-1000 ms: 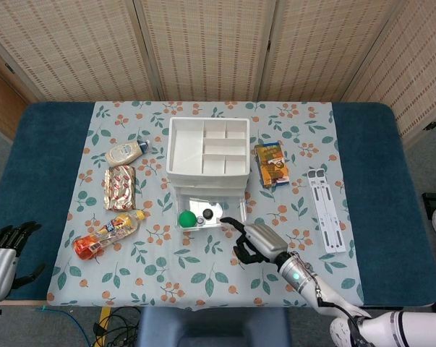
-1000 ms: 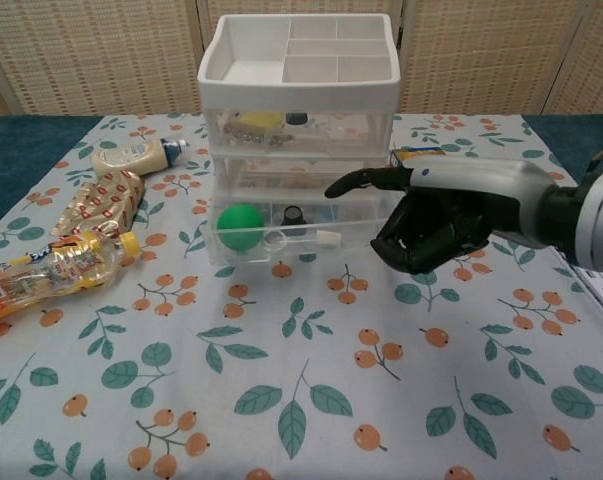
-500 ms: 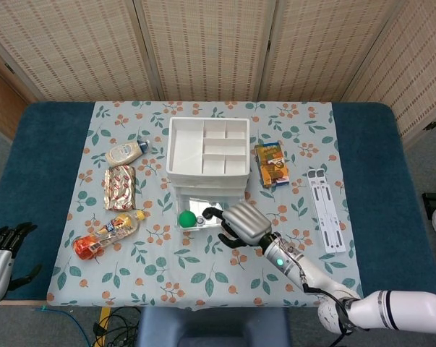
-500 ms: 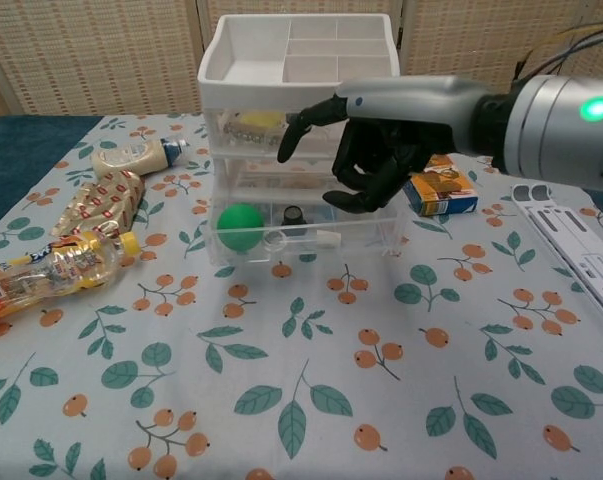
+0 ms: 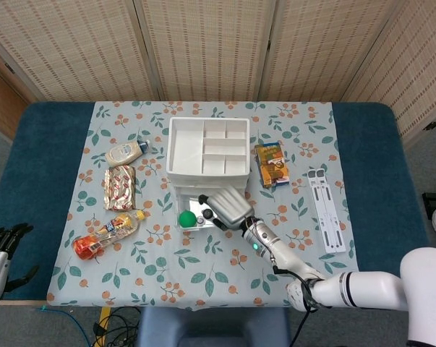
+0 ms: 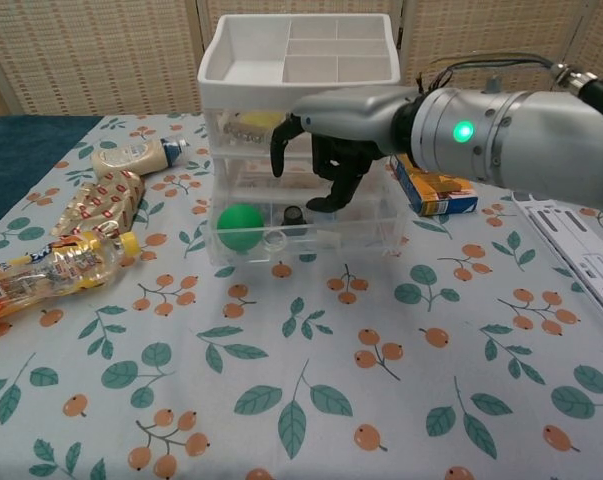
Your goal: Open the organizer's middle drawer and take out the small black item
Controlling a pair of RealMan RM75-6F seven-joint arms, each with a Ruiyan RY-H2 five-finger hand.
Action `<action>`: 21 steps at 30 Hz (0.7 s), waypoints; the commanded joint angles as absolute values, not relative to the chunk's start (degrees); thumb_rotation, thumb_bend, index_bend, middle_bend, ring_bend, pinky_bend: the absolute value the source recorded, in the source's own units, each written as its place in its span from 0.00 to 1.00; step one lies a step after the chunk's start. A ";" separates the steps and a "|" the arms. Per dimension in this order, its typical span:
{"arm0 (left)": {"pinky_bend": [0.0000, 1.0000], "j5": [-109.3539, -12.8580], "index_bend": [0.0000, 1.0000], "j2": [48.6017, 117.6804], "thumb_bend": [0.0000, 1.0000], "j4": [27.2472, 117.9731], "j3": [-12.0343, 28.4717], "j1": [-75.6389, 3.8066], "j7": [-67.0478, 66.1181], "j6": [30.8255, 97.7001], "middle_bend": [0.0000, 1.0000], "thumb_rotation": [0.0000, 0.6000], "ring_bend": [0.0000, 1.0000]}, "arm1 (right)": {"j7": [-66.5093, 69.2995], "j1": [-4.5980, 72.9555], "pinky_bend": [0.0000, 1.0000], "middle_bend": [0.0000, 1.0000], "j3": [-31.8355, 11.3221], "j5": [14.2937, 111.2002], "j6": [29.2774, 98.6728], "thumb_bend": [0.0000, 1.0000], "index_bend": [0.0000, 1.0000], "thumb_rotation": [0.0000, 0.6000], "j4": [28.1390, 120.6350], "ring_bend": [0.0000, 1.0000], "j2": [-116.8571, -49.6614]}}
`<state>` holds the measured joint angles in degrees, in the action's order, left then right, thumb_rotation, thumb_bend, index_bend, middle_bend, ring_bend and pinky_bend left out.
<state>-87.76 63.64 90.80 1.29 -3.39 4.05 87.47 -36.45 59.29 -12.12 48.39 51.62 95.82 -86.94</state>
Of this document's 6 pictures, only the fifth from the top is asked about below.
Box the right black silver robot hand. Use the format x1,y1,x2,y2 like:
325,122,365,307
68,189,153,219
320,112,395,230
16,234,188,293
198,187,255,231

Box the clear plastic drawer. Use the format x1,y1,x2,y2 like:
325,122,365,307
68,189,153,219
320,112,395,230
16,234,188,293
173,189,247,231

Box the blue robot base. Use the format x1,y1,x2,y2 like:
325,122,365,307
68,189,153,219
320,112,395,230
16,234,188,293
137,306,291,347

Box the green ball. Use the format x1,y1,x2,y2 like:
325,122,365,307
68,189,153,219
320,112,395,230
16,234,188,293
178,211,197,228

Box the blue orange carton box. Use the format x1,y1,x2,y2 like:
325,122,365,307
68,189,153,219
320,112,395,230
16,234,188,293
253,142,290,188

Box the white plastic drawer organizer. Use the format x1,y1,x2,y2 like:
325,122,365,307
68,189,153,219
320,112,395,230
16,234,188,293
166,116,250,198

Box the floral tablecloth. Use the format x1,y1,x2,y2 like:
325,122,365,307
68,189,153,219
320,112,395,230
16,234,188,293
46,100,365,311

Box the white folding stand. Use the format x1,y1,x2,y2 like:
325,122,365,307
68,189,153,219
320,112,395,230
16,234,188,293
307,167,348,254

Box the gold snack packet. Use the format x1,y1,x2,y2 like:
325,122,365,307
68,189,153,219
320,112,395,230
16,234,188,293
102,165,137,212

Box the teal padded table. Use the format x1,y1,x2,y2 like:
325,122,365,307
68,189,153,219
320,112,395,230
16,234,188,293
0,100,436,308

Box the yellow-capped plastic drink bottle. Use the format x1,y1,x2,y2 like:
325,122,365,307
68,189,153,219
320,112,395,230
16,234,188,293
72,210,146,261

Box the mayonnaise squeeze bottle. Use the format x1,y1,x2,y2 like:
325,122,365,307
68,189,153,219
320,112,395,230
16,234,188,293
105,140,152,168

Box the woven folding screen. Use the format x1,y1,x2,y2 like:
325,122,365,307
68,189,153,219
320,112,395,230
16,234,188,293
0,0,436,147

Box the black floor equipment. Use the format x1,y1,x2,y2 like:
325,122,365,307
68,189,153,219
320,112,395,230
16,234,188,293
422,192,436,218

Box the blue floor cable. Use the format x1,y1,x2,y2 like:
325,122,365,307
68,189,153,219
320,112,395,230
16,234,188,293
36,305,92,347

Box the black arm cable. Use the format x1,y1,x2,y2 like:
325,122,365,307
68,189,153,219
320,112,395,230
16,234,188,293
271,265,330,347

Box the black floor cables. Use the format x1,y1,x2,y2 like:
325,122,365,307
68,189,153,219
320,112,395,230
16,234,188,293
93,306,142,347

